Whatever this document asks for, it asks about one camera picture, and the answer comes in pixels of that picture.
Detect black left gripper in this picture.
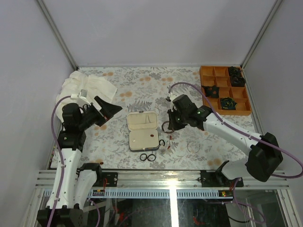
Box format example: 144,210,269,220
79,96,123,131

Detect cream navy jewelry box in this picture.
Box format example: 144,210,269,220
127,111,160,152

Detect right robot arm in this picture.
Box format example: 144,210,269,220
167,94,283,187

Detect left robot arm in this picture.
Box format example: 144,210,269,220
37,96,122,227

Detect dark purple bangle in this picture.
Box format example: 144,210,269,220
161,121,173,134

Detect white crumpled cloth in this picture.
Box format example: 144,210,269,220
56,71,117,107

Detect silver hoop bangle right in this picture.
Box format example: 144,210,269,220
187,142,201,154

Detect floral patterned tablecloth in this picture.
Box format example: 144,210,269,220
78,67,245,170

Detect dark flower with blue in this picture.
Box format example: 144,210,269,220
220,97,237,110

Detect wooden compartment tray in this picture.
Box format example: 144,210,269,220
199,66,251,116

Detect dark fabric flower in tray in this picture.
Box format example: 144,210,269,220
228,66,246,87

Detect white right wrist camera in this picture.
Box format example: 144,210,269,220
166,93,178,102

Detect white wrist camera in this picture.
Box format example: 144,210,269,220
71,89,90,106
166,93,178,102

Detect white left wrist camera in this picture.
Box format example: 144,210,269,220
71,89,90,106

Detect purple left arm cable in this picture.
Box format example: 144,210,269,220
47,95,74,227

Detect aluminium mounting rail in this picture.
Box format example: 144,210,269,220
35,170,289,201

